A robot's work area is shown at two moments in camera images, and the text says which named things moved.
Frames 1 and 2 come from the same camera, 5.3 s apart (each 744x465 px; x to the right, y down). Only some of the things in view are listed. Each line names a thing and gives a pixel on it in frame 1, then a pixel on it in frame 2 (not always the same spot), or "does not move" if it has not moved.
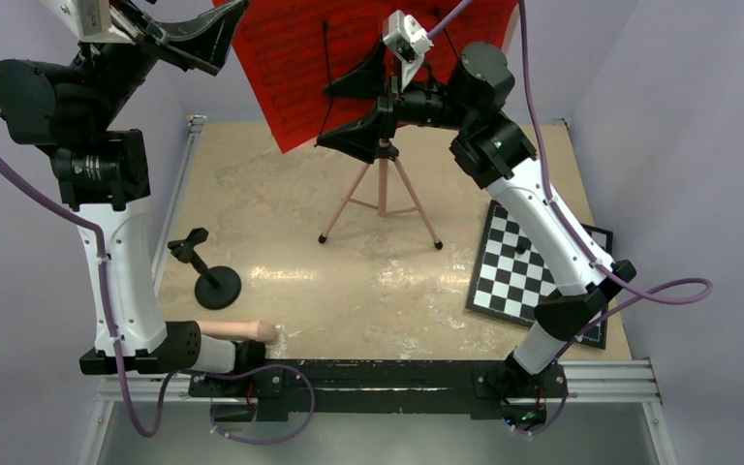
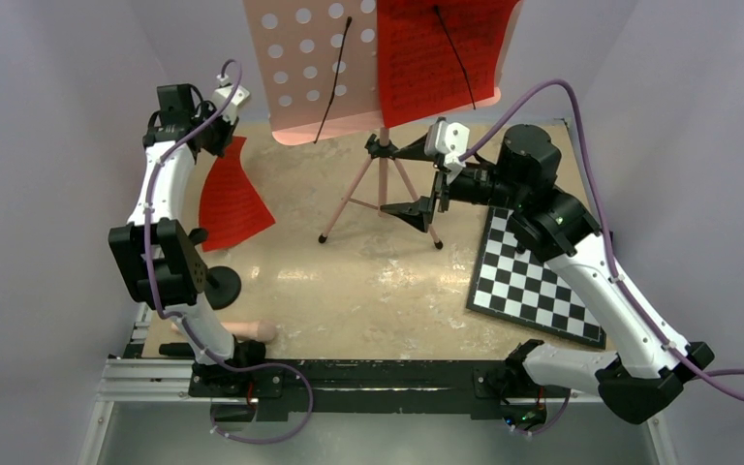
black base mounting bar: [381, 387] does not move
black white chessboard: [511, 280] does not move
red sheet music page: [294, 50] -> [230, 208]
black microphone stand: [217, 287] does not move
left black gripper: [195, 42] -> [227, 132]
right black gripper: [358, 139] -> [418, 213]
